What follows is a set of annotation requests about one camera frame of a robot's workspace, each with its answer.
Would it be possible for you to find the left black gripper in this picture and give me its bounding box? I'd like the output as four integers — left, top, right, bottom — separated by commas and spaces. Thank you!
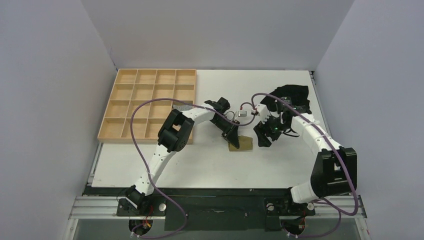
210, 117, 240, 150

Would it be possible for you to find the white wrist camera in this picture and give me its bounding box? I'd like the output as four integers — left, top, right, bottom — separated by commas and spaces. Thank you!
235, 110, 248, 119
254, 104, 273, 124

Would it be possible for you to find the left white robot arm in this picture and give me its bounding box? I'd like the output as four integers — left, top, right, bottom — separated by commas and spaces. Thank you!
125, 97, 240, 215

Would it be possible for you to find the wooden compartment tray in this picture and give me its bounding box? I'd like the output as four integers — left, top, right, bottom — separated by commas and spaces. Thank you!
97, 68, 197, 144

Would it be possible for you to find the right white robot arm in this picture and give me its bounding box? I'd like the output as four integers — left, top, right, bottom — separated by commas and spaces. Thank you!
251, 94, 357, 214

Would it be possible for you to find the black underwear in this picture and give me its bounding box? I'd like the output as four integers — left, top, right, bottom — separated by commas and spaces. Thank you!
260, 84, 312, 114

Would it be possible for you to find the rolled striped grey underwear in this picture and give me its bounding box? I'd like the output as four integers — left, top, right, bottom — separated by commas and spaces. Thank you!
172, 104, 193, 112

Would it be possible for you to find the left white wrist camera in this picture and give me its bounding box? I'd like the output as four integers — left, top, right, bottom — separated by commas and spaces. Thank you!
235, 110, 248, 119

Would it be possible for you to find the olive and cream underwear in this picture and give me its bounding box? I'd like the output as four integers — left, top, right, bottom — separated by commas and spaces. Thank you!
228, 135, 253, 152

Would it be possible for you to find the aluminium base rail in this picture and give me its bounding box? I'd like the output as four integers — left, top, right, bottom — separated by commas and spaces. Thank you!
64, 186, 370, 240

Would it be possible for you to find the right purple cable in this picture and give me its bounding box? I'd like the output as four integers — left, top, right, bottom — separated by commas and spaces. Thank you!
250, 92, 360, 239

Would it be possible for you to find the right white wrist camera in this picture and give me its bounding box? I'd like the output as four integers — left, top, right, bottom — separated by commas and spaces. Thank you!
254, 104, 273, 124

